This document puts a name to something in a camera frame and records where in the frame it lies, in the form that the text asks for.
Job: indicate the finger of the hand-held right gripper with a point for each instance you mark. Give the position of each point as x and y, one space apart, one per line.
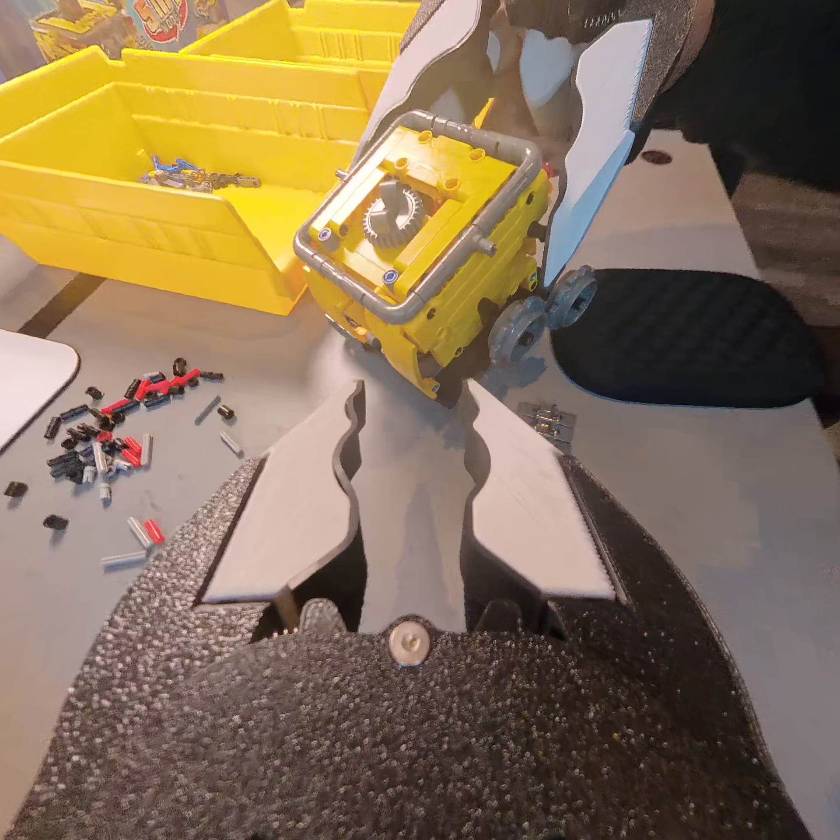
604 131
427 72

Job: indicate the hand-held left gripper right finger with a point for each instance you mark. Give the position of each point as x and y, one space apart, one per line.
538 525

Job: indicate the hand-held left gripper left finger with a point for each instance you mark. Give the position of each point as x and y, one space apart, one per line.
282 525

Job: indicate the yellow toy brick bulldozer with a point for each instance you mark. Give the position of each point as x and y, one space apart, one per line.
446 295

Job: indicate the yellow storage bin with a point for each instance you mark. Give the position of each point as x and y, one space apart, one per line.
131 223
302 33

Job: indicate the pile of small brick pins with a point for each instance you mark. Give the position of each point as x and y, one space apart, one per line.
118 420

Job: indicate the black quilted wrist rest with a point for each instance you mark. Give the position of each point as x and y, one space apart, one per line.
683 335

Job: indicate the cluster of blue brick parts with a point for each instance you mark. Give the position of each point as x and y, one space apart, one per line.
197 173

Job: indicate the toy set box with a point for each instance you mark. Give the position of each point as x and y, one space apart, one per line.
171 16

